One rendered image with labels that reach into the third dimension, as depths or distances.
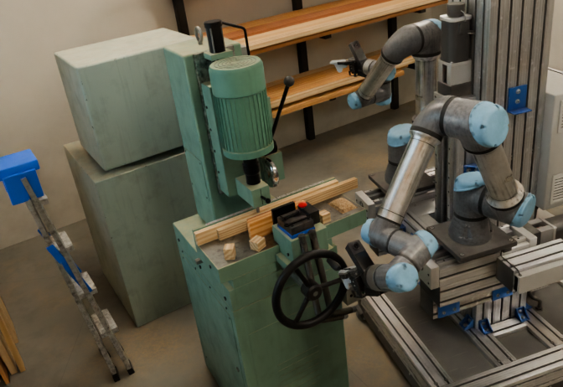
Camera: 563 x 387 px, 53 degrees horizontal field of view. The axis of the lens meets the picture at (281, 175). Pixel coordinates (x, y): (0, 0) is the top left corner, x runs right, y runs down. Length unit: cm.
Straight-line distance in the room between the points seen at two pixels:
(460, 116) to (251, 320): 100
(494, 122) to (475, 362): 119
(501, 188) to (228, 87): 89
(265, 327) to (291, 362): 23
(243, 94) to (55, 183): 269
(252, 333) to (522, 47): 136
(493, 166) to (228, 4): 309
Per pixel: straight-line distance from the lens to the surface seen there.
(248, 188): 196
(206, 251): 197
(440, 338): 258
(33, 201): 242
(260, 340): 212
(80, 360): 315
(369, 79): 241
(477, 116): 158
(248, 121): 181
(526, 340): 263
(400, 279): 150
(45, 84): 410
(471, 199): 197
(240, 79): 177
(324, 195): 216
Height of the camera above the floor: 196
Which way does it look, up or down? 26 degrees down
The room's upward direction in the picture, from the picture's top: 7 degrees counter-clockwise
